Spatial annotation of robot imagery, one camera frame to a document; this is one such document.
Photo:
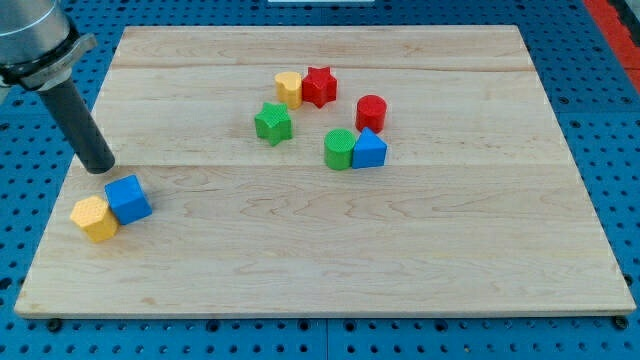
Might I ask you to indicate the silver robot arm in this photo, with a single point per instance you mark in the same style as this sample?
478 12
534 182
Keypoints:
40 44

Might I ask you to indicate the green star block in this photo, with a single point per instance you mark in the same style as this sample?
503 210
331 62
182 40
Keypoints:
273 123

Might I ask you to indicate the red star block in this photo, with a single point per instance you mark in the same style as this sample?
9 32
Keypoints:
319 86

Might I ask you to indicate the green cylinder block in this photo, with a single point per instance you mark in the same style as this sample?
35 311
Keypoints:
338 148

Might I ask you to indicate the blue triangle block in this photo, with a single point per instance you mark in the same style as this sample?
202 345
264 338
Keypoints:
369 151

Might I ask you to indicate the red cylinder block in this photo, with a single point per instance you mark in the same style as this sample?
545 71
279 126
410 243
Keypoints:
371 113

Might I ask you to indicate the yellow heart block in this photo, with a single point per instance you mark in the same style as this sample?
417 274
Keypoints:
289 88

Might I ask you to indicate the light wooden board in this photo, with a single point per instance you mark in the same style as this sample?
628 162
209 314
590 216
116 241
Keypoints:
478 211

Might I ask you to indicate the blue cube block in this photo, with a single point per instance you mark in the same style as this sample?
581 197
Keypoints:
127 199

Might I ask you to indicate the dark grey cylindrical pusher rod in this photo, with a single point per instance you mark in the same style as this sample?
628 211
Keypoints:
74 119

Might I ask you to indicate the yellow hexagon block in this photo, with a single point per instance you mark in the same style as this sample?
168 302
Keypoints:
95 218

